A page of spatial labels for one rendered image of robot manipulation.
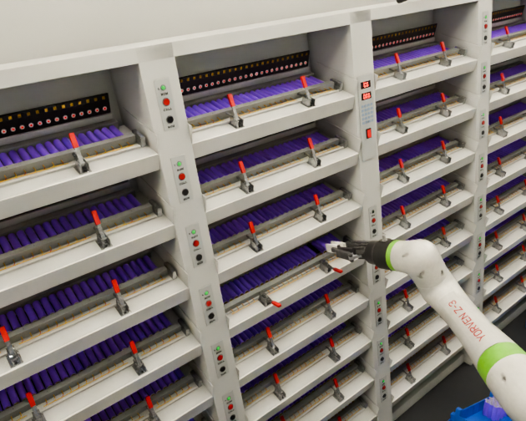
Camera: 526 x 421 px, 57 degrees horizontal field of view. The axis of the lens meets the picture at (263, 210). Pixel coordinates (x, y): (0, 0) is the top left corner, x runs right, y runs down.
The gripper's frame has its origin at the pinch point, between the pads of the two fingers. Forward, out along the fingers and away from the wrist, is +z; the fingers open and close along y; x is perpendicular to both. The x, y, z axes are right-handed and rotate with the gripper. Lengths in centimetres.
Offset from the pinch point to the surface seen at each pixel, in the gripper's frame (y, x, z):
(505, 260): -127, 59, 19
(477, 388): -73, 102, 10
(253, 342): 34.4, 21.8, 11.6
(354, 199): -14.5, -12.4, 1.6
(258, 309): 33.6, 8.1, 3.4
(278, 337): 24.7, 24.5, 11.3
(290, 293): 20.9, 8.4, 3.0
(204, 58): 26, -69, 7
